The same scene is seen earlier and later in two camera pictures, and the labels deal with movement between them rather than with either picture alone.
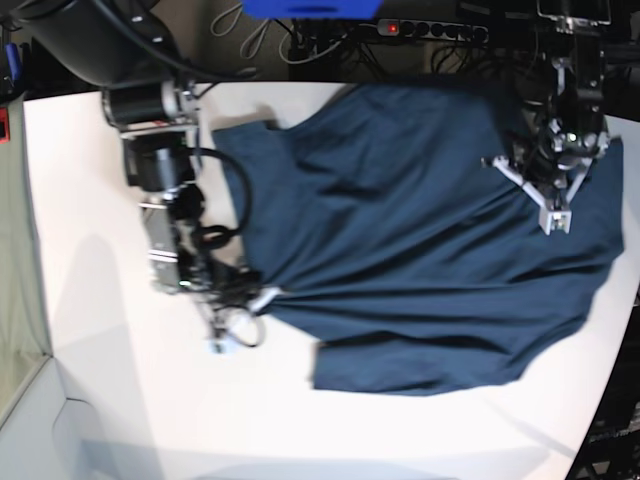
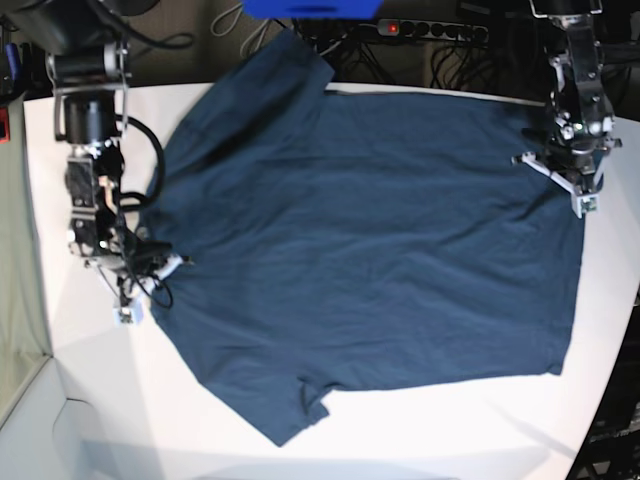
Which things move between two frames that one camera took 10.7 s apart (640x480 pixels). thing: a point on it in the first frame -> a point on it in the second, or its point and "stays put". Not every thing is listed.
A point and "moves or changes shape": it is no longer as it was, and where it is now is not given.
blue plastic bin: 312,9 stays put
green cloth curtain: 23,339 stays put
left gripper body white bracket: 243,324 -> 132,298
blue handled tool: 14,61 stays put
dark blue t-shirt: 383,229 moves or changes shape
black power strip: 439,30 stays put
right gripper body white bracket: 556,215 -> 584,202
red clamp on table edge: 5,135 stays put
